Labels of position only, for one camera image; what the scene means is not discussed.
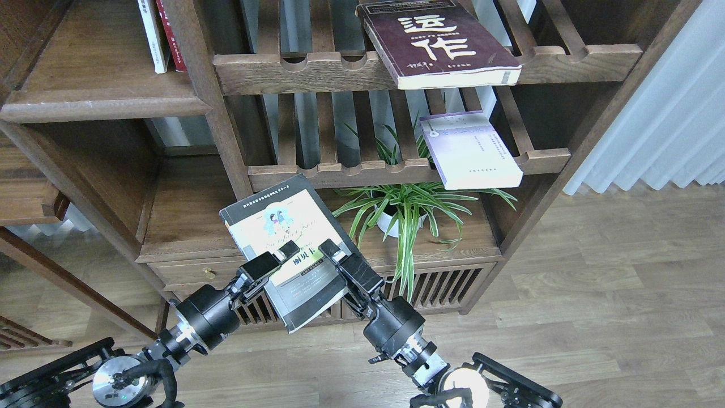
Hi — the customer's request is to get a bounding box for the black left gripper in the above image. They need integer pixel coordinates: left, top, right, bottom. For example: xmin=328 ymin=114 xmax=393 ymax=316
xmin=170 ymin=240 xmax=300 ymax=352

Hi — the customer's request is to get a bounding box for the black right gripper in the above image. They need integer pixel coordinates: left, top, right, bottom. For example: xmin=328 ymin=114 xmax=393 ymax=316
xmin=318 ymin=239 xmax=427 ymax=363

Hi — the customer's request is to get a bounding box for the yellow and black book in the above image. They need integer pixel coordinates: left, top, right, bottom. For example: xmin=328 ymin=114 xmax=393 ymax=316
xmin=220 ymin=174 xmax=355 ymax=333

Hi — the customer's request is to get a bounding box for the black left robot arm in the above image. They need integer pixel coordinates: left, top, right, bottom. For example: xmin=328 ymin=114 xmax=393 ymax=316
xmin=2 ymin=241 xmax=300 ymax=407

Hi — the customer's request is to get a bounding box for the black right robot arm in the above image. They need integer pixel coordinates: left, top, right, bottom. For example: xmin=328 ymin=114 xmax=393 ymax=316
xmin=319 ymin=240 xmax=562 ymax=407

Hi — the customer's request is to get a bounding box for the brass drawer knob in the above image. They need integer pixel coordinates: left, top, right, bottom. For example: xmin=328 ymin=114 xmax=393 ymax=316
xmin=203 ymin=267 xmax=216 ymax=281

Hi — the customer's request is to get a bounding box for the white plant pot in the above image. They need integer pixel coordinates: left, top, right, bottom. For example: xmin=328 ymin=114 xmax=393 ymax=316
xmin=377 ymin=207 xmax=427 ymax=241

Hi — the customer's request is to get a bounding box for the green spider plant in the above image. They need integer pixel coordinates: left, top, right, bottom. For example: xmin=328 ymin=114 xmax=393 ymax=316
xmin=331 ymin=116 xmax=518 ymax=304

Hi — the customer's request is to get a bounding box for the pale purple book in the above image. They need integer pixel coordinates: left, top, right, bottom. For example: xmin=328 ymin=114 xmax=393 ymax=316
xmin=420 ymin=110 xmax=523 ymax=190

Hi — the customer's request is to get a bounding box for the dark wooden bookshelf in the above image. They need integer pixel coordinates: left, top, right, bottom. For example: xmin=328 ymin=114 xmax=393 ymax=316
xmin=2 ymin=1 xmax=700 ymax=313

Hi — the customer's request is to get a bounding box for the red upright book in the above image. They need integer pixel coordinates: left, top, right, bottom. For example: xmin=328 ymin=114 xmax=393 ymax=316
xmin=156 ymin=0 xmax=187 ymax=72

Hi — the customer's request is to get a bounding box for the dark maroon book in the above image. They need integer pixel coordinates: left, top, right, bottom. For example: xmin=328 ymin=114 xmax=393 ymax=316
xmin=356 ymin=1 xmax=522 ymax=90

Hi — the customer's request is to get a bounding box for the white upright book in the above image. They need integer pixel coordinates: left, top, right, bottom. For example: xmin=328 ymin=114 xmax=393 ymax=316
xmin=137 ymin=0 xmax=170 ymax=73

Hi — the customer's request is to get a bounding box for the white curtain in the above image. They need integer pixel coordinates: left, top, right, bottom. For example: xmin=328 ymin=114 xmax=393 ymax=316
xmin=564 ymin=1 xmax=724 ymax=196

